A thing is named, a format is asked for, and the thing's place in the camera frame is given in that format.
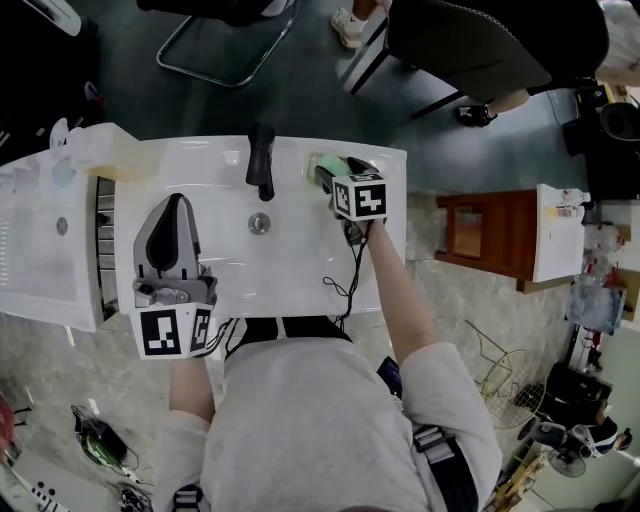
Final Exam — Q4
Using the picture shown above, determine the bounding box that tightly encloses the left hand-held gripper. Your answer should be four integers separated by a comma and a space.
129, 192, 219, 361

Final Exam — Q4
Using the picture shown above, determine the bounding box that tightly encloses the white ceramic sink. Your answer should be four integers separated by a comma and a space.
0, 148, 104, 333
114, 134, 408, 319

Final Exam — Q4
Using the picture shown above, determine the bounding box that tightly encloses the yellow wire basket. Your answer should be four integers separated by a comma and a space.
463, 319, 547, 431

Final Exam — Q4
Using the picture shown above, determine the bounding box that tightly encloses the chrome frame chair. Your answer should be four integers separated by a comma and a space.
136, 0, 303, 89

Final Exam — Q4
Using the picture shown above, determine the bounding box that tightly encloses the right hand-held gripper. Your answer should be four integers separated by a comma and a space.
313, 156, 390, 247

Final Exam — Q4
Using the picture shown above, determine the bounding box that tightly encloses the person's grey shirt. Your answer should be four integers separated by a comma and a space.
153, 336, 504, 512

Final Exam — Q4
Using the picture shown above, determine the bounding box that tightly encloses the person's left forearm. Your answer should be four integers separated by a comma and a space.
168, 356, 217, 424

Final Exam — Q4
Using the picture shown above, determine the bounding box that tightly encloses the black bag with cables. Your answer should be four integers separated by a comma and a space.
70, 404, 141, 470

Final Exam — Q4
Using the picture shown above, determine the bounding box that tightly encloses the person's right forearm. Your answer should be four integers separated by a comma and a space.
366, 218, 443, 362

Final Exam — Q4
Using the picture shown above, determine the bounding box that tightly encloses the grey floor fan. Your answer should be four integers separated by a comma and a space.
530, 421, 587, 479

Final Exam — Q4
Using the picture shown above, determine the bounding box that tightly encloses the black harness strap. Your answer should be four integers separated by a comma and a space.
411, 422, 481, 512

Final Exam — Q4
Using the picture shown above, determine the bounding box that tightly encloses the white cabinet countertop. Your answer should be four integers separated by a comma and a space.
531, 183, 587, 284

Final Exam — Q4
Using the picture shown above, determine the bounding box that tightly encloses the black mesh office chair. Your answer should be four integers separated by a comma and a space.
349, 0, 610, 121

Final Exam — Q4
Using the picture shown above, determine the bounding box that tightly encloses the black faucet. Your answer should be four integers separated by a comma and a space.
245, 121, 278, 203

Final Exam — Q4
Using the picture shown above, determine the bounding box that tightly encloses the black waist device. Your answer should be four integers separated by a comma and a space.
376, 355, 404, 400

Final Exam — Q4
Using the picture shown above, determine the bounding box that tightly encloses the translucent pump bottle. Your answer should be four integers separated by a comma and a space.
49, 117, 152, 183

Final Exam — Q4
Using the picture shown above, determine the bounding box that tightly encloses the green bar of soap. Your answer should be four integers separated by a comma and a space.
314, 154, 352, 184

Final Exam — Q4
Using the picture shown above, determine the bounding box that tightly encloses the metal rack between sinks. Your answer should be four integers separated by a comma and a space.
94, 175, 119, 322

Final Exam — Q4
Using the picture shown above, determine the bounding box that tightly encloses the brown wooden cabinet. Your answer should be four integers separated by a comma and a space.
434, 189, 540, 295

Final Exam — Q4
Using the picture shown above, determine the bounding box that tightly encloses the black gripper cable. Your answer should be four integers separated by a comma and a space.
205, 316, 247, 359
322, 222, 375, 331

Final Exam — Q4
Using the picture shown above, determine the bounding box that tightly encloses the clear soap dish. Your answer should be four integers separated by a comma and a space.
305, 151, 352, 189

